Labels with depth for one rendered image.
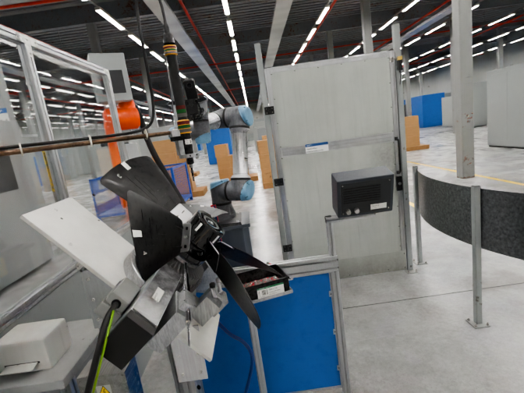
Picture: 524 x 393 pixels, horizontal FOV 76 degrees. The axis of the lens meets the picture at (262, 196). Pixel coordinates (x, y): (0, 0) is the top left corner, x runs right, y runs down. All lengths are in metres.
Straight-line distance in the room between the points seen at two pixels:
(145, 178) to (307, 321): 1.09
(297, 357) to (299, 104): 1.99
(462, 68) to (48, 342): 7.41
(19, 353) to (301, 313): 1.16
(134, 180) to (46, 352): 0.60
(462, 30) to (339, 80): 4.90
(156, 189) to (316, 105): 2.09
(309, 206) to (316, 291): 1.45
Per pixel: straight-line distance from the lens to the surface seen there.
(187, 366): 1.28
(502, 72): 12.21
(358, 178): 1.57
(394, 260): 3.47
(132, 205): 0.89
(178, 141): 1.18
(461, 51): 7.72
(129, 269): 1.16
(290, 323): 1.83
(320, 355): 1.95
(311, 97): 3.04
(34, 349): 1.34
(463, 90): 7.68
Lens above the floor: 1.50
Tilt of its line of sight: 11 degrees down
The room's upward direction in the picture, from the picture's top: 8 degrees counter-clockwise
